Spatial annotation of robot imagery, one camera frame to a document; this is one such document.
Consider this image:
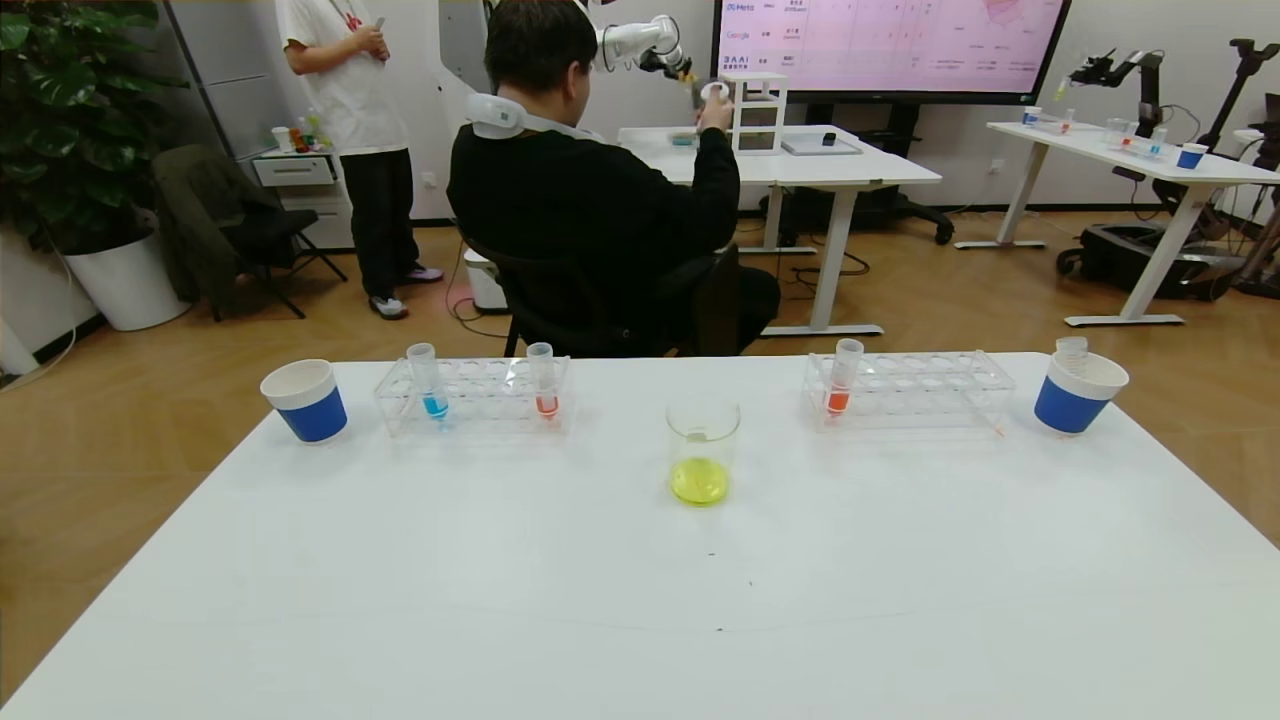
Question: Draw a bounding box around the blue pigment test tube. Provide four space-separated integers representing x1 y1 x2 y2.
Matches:
405 343 451 423

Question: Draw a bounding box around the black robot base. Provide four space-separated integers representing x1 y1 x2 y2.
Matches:
1056 222 1246 302

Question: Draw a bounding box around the red pigment test tube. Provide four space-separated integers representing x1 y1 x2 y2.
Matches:
526 342 558 421
825 338 865 417

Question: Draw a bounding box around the glass beaker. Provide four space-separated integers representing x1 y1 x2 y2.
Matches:
666 398 742 508

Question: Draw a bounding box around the clear acrylic test tube rack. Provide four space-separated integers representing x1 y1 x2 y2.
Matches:
373 355 573 438
803 350 1017 434

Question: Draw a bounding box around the black office chair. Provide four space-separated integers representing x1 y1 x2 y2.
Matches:
455 230 741 358

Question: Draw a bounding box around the seated person in black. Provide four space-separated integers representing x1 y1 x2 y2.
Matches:
446 0 782 358

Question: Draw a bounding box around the white box on floor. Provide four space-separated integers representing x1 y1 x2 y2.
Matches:
463 248 509 313

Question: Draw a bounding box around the small white drawer unit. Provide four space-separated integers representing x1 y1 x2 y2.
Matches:
722 73 789 156

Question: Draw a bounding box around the white headset on neck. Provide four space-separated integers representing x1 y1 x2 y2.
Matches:
464 92 603 141

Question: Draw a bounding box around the blue white paper cup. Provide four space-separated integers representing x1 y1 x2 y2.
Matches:
260 359 349 444
1033 349 1130 436

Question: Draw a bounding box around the white drawer cabinet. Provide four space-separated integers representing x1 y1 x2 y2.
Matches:
250 150 353 249

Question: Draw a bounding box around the standing person in white shirt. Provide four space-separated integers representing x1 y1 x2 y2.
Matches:
275 0 444 321

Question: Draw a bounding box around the large display screen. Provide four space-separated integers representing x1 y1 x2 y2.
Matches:
711 0 1072 106

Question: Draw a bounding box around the dark chair with jacket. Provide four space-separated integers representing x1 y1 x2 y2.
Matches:
152 145 348 323

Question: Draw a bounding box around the white desk with lab items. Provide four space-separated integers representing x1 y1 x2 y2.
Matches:
953 120 1280 328

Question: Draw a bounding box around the white plant pot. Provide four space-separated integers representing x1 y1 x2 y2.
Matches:
62 228 191 332

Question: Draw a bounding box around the green potted plant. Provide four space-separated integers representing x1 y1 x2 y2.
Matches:
0 0 176 256

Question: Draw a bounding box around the black stand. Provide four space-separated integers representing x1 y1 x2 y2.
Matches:
1195 38 1280 151

